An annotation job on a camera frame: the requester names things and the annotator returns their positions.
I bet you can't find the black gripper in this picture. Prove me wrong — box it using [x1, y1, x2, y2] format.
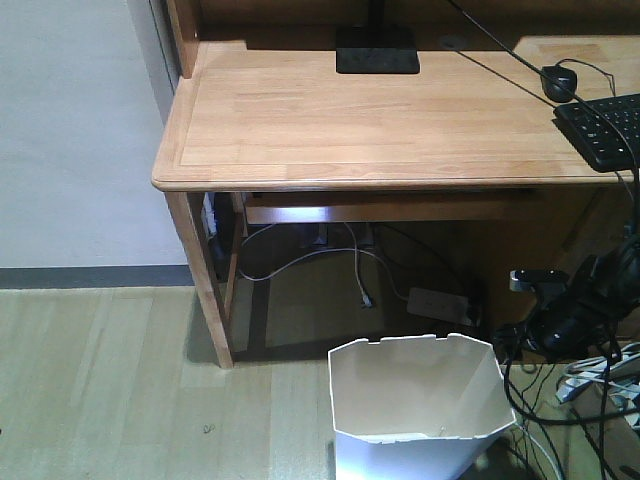
[492, 280, 608, 361]

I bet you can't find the white plastic trash bin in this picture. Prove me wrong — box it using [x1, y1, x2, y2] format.
[328, 334, 516, 479]

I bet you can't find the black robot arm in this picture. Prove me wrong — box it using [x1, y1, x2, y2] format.
[492, 234, 639, 361]

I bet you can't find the white power strip at right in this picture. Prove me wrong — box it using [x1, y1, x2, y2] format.
[556, 342, 639, 403]

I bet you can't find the white power strip under desk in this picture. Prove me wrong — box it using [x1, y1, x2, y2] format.
[406, 287, 477, 326]

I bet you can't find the black keyboard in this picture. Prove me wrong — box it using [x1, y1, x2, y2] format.
[554, 93, 639, 173]

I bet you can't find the black computer mouse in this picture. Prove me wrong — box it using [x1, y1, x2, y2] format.
[540, 65, 578, 103]

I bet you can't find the black monitor stand base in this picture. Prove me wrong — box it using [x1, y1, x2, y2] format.
[335, 1, 421, 75]

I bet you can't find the wooden desk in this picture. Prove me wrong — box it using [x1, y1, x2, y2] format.
[152, 1, 639, 369]

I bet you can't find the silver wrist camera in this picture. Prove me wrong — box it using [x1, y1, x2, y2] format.
[508, 268, 569, 293]

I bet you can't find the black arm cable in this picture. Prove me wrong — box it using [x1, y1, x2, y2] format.
[502, 319, 640, 480]

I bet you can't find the grey cable under desk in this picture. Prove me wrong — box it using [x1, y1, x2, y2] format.
[237, 221, 416, 309]

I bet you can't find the long black cable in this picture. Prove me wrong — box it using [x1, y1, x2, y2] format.
[446, 0, 640, 241]

